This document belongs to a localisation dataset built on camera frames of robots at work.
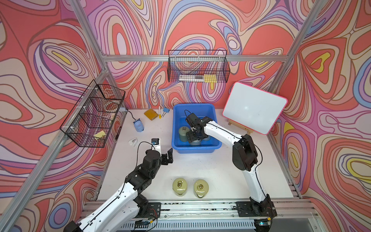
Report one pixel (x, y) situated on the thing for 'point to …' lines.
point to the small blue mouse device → (138, 125)
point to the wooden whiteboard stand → (231, 122)
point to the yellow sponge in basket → (100, 134)
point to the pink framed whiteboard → (258, 109)
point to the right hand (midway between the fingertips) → (196, 140)
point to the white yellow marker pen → (160, 112)
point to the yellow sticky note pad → (150, 114)
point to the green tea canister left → (182, 131)
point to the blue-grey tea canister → (195, 143)
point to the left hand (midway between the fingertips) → (166, 149)
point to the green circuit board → (141, 224)
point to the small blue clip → (165, 110)
